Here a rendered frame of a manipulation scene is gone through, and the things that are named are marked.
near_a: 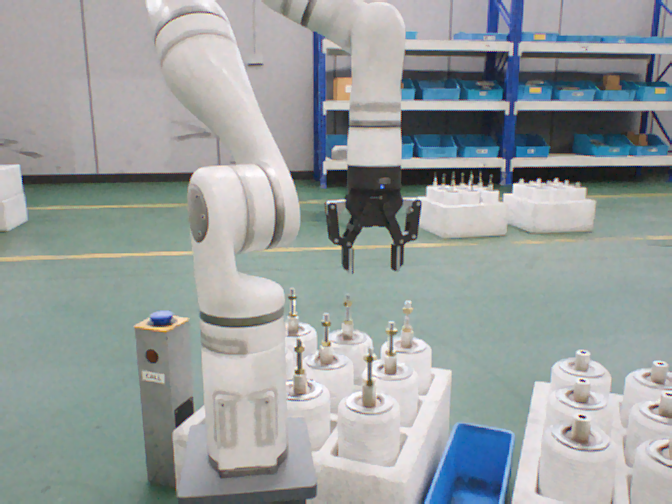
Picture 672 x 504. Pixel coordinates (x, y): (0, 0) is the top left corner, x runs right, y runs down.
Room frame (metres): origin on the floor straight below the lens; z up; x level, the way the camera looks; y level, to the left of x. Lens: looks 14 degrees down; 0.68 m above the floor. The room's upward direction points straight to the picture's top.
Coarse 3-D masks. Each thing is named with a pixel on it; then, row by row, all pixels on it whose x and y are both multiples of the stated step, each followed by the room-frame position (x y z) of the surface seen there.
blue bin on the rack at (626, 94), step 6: (588, 84) 6.05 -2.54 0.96; (594, 84) 6.32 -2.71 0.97; (600, 84) 6.33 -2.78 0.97; (624, 84) 6.06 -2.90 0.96; (600, 90) 5.84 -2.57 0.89; (606, 90) 5.81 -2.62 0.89; (612, 90) 5.82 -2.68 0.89; (618, 90) 5.83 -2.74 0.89; (624, 90) 5.84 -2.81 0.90; (630, 90) 5.88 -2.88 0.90; (594, 96) 5.95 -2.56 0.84; (600, 96) 5.85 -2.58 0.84; (606, 96) 5.83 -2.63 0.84; (612, 96) 5.84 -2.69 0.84; (618, 96) 5.85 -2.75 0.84; (624, 96) 5.86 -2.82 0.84; (630, 96) 5.87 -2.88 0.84
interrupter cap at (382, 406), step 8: (352, 392) 0.84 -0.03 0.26; (360, 392) 0.84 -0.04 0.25; (384, 392) 0.84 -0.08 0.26; (352, 400) 0.81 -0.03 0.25; (360, 400) 0.82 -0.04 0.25; (376, 400) 0.82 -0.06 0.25; (384, 400) 0.81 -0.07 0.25; (392, 400) 0.81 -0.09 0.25; (352, 408) 0.79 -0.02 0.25; (360, 408) 0.79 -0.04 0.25; (368, 408) 0.79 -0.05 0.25; (376, 408) 0.79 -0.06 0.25; (384, 408) 0.79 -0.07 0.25
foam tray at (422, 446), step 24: (432, 384) 1.02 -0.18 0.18; (432, 408) 0.92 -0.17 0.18; (336, 432) 0.84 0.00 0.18; (408, 432) 0.84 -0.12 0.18; (432, 432) 0.89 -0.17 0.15; (312, 456) 0.78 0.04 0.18; (336, 456) 0.81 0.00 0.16; (408, 456) 0.78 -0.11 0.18; (432, 456) 0.90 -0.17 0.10; (336, 480) 0.75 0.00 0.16; (360, 480) 0.74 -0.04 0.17; (384, 480) 0.72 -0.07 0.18; (408, 480) 0.72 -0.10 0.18; (432, 480) 0.92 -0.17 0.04
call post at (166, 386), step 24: (144, 336) 0.96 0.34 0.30; (168, 336) 0.95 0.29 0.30; (144, 360) 0.97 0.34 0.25; (168, 360) 0.95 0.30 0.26; (144, 384) 0.97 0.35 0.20; (168, 384) 0.95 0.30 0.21; (192, 384) 1.01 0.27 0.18; (144, 408) 0.97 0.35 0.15; (168, 408) 0.95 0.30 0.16; (192, 408) 1.00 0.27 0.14; (144, 432) 0.97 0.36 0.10; (168, 432) 0.95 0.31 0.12; (168, 456) 0.95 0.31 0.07; (168, 480) 0.95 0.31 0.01
